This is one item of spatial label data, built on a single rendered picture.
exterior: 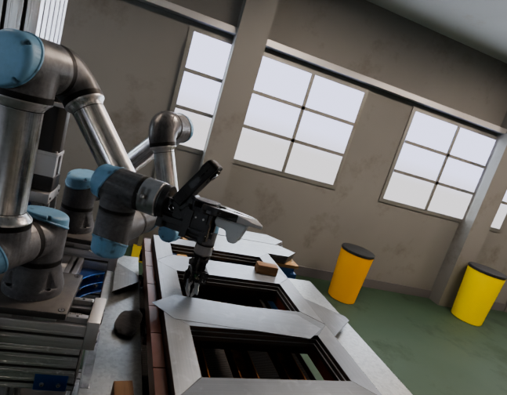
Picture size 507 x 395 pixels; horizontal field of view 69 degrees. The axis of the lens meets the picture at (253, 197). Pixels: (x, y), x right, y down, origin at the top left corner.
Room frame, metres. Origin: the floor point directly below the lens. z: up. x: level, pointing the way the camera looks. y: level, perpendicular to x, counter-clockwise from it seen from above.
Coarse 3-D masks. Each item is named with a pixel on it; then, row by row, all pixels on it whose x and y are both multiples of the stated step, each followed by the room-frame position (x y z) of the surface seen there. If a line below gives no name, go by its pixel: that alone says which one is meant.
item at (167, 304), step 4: (168, 296) 1.39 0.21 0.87; (172, 296) 1.40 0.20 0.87; (160, 300) 1.34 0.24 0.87; (164, 300) 1.35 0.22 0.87; (168, 300) 1.36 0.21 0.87; (172, 300) 1.37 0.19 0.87; (160, 304) 1.31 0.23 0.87; (164, 304) 1.32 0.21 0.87; (168, 304) 1.33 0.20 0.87; (172, 304) 1.34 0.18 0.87; (160, 308) 1.29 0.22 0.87; (164, 308) 1.30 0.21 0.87; (168, 308) 1.31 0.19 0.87; (172, 308) 1.31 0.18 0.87; (168, 312) 1.28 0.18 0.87; (172, 312) 1.29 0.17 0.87; (172, 316) 1.26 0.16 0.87
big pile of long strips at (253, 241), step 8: (224, 232) 2.49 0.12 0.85; (248, 232) 2.67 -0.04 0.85; (216, 240) 2.28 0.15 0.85; (224, 240) 2.33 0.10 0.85; (240, 240) 2.43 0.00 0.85; (248, 240) 2.49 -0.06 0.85; (256, 240) 2.54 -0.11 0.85; (264, 240) 2.59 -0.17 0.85; (272, 240) 2.65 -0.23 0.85; (248, 248) 2.31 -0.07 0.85; (256, 248) 2.35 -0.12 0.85; (264, 248) 2.40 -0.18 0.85; (272, 248) 2.45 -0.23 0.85; (280, 248) 2.50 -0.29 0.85; (272, 256) 2.35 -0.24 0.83; (280, 256) 2.37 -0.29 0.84; (288, 256) 2.39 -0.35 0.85
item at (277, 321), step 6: (270, 312) 1.52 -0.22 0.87; (276, 312) 1.53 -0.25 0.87; (270, 318) 1.46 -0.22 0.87; (276, 318) 1.48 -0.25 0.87; (282, 318) 1.49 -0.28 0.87; (270, 324) 1.41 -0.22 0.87; (276, 324) 1.43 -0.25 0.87; (282, 324) 1.44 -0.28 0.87; (276, 330) 1.38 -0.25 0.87; (282, 330) 1.40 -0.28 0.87; (288, 330) 1.41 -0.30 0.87
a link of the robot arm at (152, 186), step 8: (144, 184) 0.72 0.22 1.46; (152, 184) 0.72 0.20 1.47; (160, 184) 0.72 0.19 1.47; (168, 184) 0.76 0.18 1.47; (144, 192) 0.71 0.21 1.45; (152, 192) 0.71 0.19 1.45; (160, 192) 0.72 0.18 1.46; (136, 200) 0.71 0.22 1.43; (144, 200) 0.71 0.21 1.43; (152, 200) 0.70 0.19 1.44; (136, 208) 0.72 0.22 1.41; (144, 208) 0.71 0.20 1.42; (152, 208) 0.70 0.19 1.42
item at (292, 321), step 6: (282, 312) 1.55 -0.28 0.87; (288, 318) 1.51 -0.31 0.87; (294, 318) 1.53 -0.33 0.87; (288, 324) 1.46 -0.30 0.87; (294, 324) 1.47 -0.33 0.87; (300, 324) 1.49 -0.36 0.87; (294, 330) 1.43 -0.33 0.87; (300, 330) 1.44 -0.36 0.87; (300, 336) 1.39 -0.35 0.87; (306, 336) 1.41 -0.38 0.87
